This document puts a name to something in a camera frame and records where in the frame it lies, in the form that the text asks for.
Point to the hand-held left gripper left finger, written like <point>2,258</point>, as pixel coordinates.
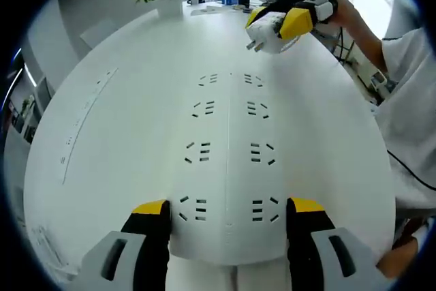
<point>150,250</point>

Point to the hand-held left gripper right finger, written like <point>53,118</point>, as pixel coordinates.
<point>306,250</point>

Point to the white charger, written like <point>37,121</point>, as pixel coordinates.
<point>269,37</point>

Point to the white power strip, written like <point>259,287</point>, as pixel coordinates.
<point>230,168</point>

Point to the person's white shirt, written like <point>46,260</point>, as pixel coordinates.
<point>408,107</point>

